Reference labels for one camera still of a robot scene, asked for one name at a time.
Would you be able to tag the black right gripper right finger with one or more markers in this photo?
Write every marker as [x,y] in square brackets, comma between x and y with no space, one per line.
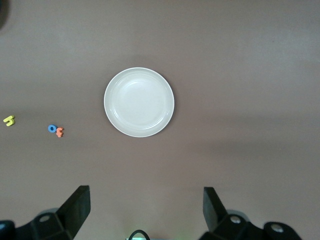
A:
[215,217]

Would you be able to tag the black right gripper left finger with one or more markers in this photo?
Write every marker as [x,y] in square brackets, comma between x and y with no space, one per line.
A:
[75,212]

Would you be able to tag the orange foam letter f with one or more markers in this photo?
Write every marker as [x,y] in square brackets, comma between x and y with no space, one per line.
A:
[60,132]

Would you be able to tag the blue foam letter o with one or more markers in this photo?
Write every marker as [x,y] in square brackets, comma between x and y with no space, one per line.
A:
[49,128]

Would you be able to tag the yellow foam letter h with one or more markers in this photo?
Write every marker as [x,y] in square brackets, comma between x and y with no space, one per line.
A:
[10,121]

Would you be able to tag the beige round plate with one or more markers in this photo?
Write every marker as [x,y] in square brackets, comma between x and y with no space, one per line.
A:
[139,102]

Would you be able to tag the brown table cover mat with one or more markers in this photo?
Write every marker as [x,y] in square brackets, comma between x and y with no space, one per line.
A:
[225,50]

